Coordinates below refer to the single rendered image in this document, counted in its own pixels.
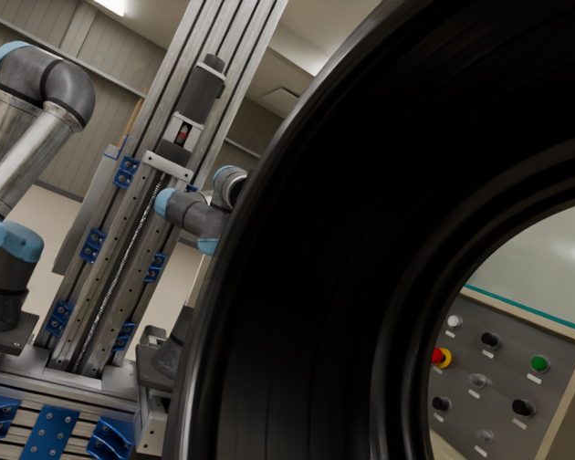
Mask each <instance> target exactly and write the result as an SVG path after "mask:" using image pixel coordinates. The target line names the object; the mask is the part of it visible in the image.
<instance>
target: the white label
mask: <svg viewBox="0 0 575 460"><path fill-rule="evenodd" d="M211 259H212V258H211V257H210V256H208V255H205V254H204V255H203V258H202V261H201V264H200V266H199V268H198V271H197V274H196V276H195V279H194V282H193V285H192V288H191V291H190V294H189V296H188V299H187V301H186V304H185V306H187V307H190V308H194V305H195V302H196V300H197V297H198V294H199V291H200V288H201V286H202V284H203V281H204V276H205V274H206V271H207V268H208V267H209V264H210V261H211Z"/></svg>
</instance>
